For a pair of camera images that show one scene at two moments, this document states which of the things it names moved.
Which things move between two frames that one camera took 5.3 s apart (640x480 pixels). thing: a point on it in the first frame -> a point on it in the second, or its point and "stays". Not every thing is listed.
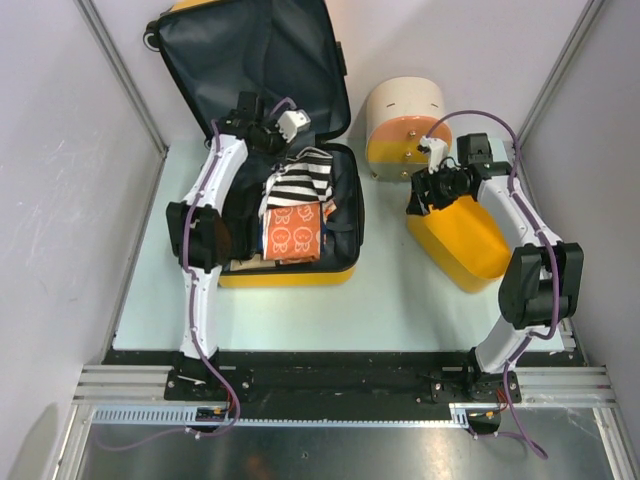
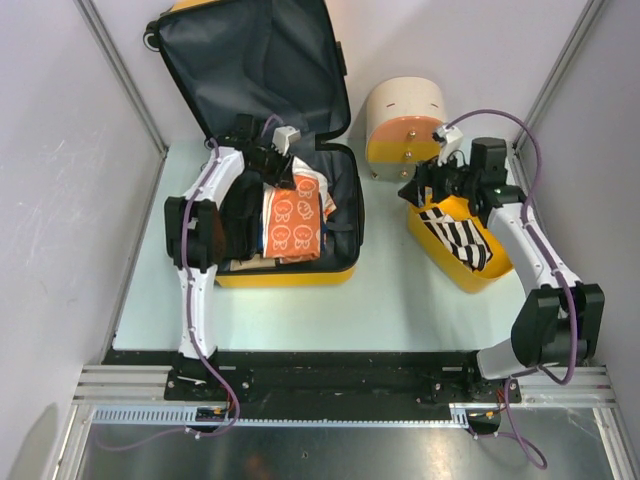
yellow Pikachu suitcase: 214,51 stays
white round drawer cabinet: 401,112 stays
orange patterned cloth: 293,233 stays
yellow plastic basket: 461,243 stays
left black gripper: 283,144 -> 286,180
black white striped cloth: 301,179 -> 461,236
